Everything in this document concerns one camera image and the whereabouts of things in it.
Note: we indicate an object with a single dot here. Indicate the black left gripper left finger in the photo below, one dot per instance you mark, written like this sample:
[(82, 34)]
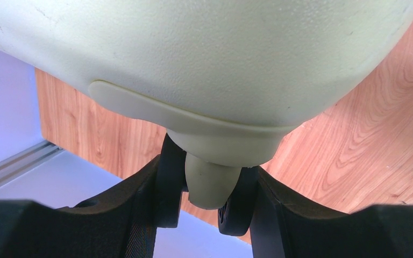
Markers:
[(115, 223)]

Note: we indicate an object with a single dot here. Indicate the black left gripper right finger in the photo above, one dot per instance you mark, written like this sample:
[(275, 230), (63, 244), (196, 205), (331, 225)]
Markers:
[(287, 224)]

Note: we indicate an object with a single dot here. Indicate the cream suitcase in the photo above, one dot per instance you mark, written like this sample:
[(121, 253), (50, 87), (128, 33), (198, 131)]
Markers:
[(226, 79)]

